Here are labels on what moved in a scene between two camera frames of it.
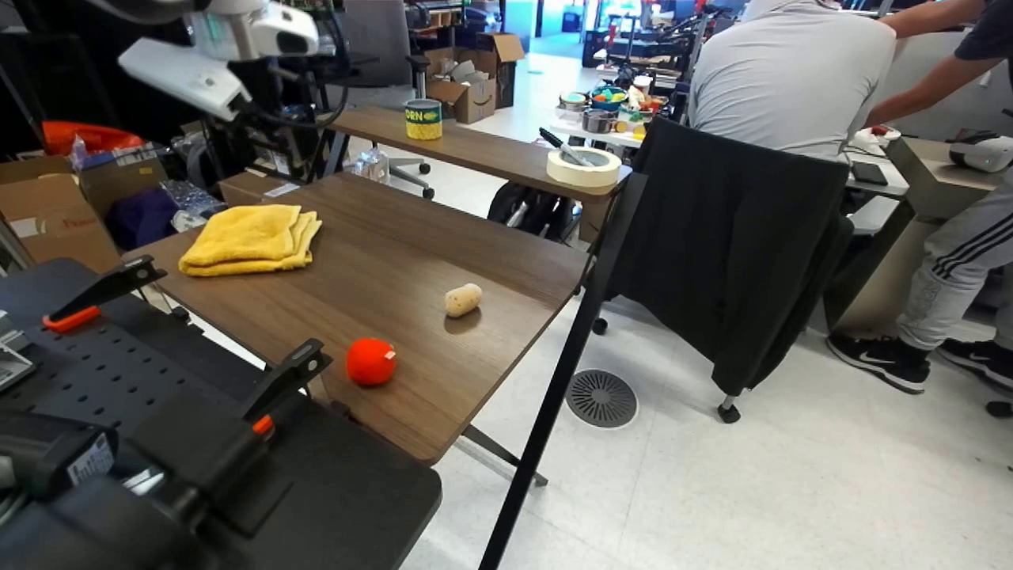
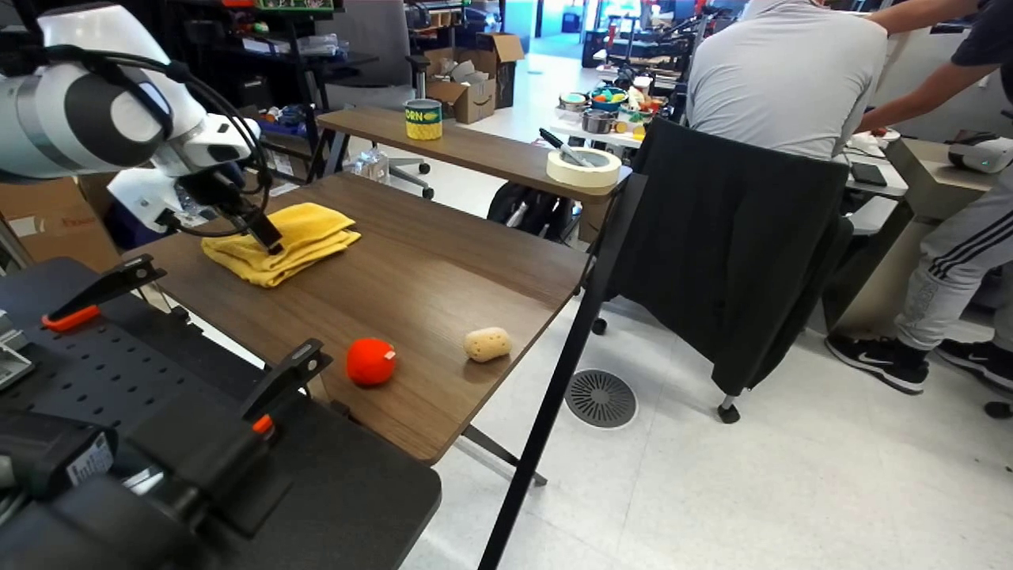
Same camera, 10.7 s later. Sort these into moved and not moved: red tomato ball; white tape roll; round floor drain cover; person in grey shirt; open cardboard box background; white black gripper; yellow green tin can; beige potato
Moved: beige potato; white black gripper
Not moved: open cardboard box background; red tomato ball; person in grey shirt; yellow green tin can; round floor drain cover; white tape roll
